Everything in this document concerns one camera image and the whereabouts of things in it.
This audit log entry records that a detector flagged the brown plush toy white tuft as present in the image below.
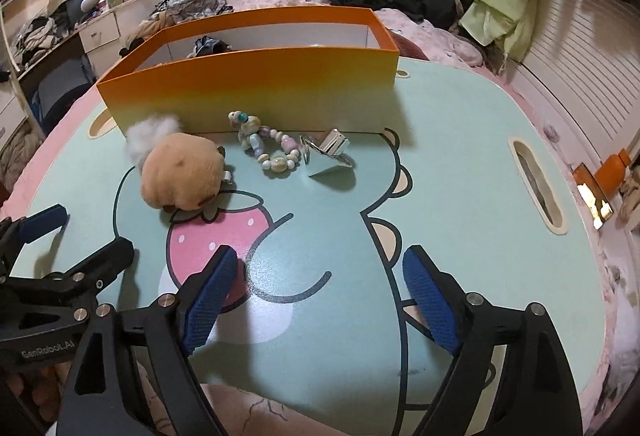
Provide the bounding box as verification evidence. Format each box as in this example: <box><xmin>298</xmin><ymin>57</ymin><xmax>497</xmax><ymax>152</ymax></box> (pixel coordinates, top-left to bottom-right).
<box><xmin>124</xmin><ymin>113</ymin><xmax>234</xmax><ymax>211</ymax></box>

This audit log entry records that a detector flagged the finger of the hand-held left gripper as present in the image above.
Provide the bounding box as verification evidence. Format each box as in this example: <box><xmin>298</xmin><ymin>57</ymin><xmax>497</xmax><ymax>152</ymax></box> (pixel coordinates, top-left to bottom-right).
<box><xmin>64</xmin><ymin>237</ymin><xmax>135</xmax><ymax>290</ymax></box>
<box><xmin>17</xmin><ymin>204</ymin><xmax>69</xmax><ymax>245</ymax></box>

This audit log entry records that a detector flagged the smartphone with lit screen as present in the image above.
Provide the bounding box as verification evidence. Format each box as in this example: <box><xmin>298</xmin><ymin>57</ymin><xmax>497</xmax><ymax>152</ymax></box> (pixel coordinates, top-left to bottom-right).
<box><xmin>572</xmin><ymin>163</ymin><xmax>614</xmax><ymax>231</ymax></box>

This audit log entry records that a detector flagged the dark suitcase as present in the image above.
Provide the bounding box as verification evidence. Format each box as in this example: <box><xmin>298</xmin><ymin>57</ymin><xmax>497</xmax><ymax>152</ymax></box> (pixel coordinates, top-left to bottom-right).
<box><xmin>29</xmin><ymin>57</ymin><xmax>97</xmax><ymax>123</ymax></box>

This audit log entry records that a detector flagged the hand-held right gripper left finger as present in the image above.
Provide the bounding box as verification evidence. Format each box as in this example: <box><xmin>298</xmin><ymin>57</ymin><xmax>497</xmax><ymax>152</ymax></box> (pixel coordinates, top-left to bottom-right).
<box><xmin>60</xmin><ymin>245</ymin><xmax>240</xmax><ymax>436</ymax></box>

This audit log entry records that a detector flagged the white drawer cabinet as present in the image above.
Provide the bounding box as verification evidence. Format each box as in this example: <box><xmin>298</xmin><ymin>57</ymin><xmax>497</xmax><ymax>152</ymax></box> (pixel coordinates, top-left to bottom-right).
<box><xmin>79</xmin><ymin>10</ymin><xmax>124</xmax><ymax>55</ymax></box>

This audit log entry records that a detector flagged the light green garment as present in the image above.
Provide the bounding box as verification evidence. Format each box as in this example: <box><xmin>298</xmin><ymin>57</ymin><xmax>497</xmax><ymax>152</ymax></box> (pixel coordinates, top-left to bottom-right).
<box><xmin>457</xmin><ymin>0</ymin><xmax>544</xmax><ymax>62</ymax></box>

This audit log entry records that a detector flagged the patterned clothes heap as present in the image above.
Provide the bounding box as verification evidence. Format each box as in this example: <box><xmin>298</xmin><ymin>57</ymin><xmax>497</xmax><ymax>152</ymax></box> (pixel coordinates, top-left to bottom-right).
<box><xmin>149</xmin><ymin>0</ymin><xmax>234</xmax><ymax>25</ymax></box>

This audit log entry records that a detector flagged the beige crumpled cloth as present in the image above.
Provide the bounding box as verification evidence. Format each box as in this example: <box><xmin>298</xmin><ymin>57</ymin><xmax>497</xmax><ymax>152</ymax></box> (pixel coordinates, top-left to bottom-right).
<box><xmin>617</xmin><ymin>165</ymin><xmax>640</xmax><ymax>233</ymax></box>

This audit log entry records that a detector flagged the dark red cushion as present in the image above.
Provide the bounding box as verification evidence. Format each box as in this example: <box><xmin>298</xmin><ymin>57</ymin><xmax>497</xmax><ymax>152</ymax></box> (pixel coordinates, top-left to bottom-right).
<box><xmin>394</xmin><ymin>32</ymin><xmax>432</xmax><ymax>62</ymax></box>

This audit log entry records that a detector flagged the pastel bead bracelet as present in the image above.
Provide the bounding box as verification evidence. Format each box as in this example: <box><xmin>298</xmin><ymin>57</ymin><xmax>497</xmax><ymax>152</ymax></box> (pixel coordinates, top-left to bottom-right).
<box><xmin>228</xmin><ymin>110</ymin><xmax>301</xmax><ymax>177</ymax></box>

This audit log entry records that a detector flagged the person's left hand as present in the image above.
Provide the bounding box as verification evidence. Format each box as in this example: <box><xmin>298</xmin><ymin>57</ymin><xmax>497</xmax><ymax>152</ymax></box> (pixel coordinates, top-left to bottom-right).
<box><xmin>0</xmin><ymin>365</ymin><xmax>67</xmax><ymax>424</ymax></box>

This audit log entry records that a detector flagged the orange bottle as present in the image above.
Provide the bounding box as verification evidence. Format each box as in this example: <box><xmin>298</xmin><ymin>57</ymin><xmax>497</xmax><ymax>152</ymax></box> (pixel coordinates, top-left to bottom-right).
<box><xmin>597</xmin><ymin>149</ymin><xmax>632</xmax><ymax>195</ymax></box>

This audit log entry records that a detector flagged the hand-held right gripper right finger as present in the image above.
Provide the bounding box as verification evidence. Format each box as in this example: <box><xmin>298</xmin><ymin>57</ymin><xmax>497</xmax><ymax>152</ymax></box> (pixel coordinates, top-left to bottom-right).
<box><xmin>402</xmin><ymin>245</ymin><xmax>584</xmax><ymax>436</ymax></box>

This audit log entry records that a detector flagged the orange gradient cardboard box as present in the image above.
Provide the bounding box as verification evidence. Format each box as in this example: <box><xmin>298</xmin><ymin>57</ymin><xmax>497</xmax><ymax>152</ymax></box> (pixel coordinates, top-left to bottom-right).
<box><xmin>96</xmin><ymin>6</ymin><xmax>401</xmax><ymax>137</ymax></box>

